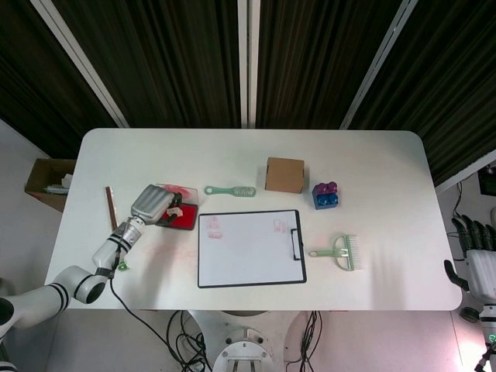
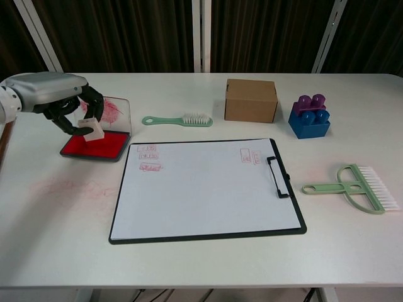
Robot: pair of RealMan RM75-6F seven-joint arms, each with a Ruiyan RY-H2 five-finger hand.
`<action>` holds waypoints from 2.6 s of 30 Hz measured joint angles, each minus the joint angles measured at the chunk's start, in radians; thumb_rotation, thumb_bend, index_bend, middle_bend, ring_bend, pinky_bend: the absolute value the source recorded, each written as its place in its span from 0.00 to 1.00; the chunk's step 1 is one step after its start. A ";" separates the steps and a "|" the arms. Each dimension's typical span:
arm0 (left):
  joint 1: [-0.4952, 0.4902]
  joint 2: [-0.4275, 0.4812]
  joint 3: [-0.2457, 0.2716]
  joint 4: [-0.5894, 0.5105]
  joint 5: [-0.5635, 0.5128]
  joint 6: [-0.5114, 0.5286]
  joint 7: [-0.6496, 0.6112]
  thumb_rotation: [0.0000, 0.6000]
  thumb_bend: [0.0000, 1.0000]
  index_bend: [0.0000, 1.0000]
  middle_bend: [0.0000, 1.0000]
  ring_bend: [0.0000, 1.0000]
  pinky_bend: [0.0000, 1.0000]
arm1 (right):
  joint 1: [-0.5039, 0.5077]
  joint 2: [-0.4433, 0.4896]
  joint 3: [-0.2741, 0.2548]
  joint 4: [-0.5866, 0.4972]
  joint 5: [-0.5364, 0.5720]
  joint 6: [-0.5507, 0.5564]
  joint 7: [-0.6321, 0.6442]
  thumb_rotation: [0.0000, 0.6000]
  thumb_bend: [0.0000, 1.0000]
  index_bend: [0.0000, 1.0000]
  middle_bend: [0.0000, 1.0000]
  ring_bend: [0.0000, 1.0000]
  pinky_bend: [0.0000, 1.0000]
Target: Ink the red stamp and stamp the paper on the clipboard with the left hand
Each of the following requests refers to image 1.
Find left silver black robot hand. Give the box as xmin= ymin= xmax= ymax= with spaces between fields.
xmin=130 ymin=184 xmax=185 ymax=229

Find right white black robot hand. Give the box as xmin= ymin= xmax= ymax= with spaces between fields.
xmin=443 ymin=215 xmax=496 ymax=299

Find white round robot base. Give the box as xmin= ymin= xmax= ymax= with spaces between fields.
xmin=189 ymin=309 xmax=311 ymax=372

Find red ink pad clear lid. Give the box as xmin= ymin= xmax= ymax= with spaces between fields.
xmin=154 ymin=184 xmax=201 ymax=232

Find black clipboard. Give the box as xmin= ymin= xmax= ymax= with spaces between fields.
xmin=197 ymin=209 xmax=308 ymax=289

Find wrapped brown chopsticks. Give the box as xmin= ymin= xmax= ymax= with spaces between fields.
xmin=104 ymin=186 xmax=129 ymax=271

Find black monitor screen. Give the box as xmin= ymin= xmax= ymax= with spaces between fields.
xmin=477 ymin=164 xmax=496 ymax=196

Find white paper sheet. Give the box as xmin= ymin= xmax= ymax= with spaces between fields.
xmin=199 ymin=211 xmax=304 ymax=286

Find open cardboard carton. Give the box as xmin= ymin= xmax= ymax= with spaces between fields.
xmin=24 ymin=157 xmax=78 ymax=213

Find brown cardboard box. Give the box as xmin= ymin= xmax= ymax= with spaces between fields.
xmin=264 ymin=157 xmax=305 ymax=194

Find dark brown curtain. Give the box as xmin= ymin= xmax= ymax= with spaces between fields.
xmin=0 ymin=0 xmax=496 ymax=187

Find wide green comb brush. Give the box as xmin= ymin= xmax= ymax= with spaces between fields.
xmin=308 ymin=232 xmax=364 ymax=272

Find blue toy block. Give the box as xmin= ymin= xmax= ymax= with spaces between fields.
xmin=312 ymin=192 xmax=341 ymax=212

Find purple toy block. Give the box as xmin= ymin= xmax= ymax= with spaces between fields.
xmin=313 ymin=181 xmax=339 ymax=197

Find narrow green handled brush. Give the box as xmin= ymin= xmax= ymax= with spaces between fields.
xmin=203 ymin=185 xmax=257 ymax=199

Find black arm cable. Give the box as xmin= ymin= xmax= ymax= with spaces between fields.
xmin=109 ymin=247 xmax=183 ymax=361

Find black floor cable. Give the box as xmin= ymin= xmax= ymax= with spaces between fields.
xmin=165 ymin=309 xmax=208 ymax=372
xmin=284 ymin=309 xmax=323 ymax=372

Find white metal frame post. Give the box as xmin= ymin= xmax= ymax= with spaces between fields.
xmin=30 ymin=0 xmax=129 ymax=128
xmin=237 ymin=0 xmax=257 ymax=129
xmin=339 ymin=0 xmax=422 ymax=129

